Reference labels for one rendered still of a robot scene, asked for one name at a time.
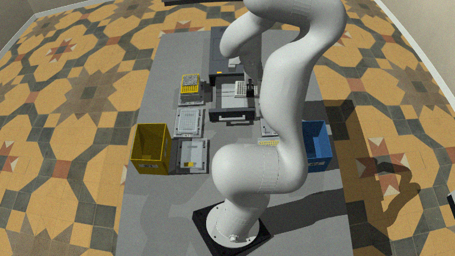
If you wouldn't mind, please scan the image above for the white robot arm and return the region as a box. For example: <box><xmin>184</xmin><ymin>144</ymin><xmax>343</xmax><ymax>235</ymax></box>
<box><xmin>206</xmin><ymin>0</ymin><xmax>347</xmax><ymax>248</ymax></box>

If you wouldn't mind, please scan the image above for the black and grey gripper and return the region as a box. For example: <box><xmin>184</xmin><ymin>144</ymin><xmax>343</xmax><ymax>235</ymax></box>
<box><xmin>243</xmin><ymin>63</ymin><xmax>259</xmax><ymax>98</ymax></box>

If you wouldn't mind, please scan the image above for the blue open-top bin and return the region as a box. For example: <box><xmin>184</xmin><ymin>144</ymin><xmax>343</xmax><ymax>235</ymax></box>
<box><xmin>302</xmin><ymin>120</ymin><xmax>333</xmax><ymax>173</ymax></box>

